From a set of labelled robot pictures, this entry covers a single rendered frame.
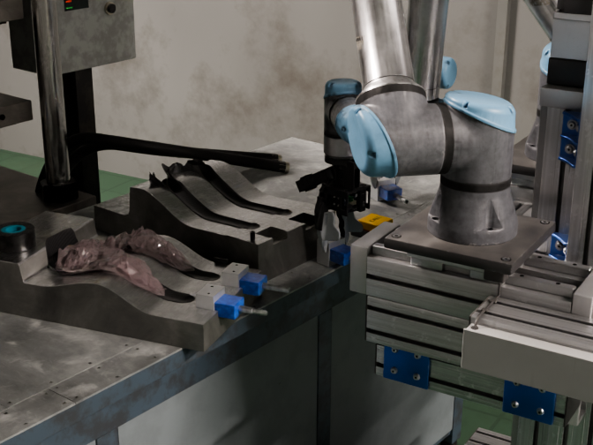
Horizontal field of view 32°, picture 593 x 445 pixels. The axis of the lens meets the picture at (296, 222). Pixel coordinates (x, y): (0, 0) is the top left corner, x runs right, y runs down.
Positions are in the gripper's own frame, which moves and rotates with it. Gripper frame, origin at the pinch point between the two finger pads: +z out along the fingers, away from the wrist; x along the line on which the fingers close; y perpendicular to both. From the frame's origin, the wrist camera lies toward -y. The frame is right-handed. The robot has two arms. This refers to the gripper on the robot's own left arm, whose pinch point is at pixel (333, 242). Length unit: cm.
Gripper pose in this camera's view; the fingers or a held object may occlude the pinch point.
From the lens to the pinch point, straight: 221.0
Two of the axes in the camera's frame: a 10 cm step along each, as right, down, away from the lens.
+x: 7.2, -2.5, 6.5
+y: 7.0, 2.6, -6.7
